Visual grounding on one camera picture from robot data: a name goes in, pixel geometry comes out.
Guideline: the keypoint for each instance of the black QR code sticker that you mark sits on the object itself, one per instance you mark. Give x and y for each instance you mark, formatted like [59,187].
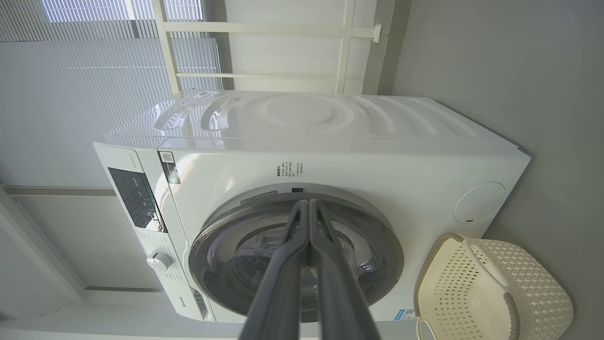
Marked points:
[170,170]

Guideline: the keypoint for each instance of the white front-load washing machine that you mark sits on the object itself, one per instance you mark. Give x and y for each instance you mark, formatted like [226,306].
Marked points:
[424,156]

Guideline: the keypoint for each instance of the white washer control knob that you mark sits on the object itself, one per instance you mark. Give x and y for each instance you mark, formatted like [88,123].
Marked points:
[159,261]

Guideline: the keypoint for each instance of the small white window blind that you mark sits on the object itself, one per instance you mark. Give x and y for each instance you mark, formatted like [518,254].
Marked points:
[71,241]

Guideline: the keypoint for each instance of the grey warning label sticker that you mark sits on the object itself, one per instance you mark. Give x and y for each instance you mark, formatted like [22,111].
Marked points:
[259,197]

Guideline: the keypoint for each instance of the large white window blind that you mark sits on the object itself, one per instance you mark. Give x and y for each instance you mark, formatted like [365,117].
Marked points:
[71,118]

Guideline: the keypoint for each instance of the white metal frame bars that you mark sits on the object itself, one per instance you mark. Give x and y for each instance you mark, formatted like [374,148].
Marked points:
[264,29]

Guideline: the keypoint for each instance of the black round glass washer door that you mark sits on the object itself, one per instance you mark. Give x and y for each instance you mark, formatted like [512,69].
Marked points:
[377,255]

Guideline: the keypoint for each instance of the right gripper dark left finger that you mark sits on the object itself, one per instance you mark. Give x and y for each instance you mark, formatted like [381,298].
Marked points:
[283,293]

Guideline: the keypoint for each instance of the round white filter cover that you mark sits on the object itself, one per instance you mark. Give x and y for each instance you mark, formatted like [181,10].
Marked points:
[479,203]

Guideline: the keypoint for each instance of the blue white energy label sticker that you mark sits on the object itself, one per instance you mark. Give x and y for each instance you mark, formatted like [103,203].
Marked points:
[405,315]

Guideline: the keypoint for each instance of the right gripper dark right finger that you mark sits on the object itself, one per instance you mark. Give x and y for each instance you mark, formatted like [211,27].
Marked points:
[339,302]

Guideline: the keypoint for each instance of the black washer control panel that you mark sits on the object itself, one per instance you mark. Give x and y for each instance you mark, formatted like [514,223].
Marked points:
[134,193]

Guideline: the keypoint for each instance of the cream perforated laundry basket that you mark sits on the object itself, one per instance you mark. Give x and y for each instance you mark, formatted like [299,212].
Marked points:
[533,283]

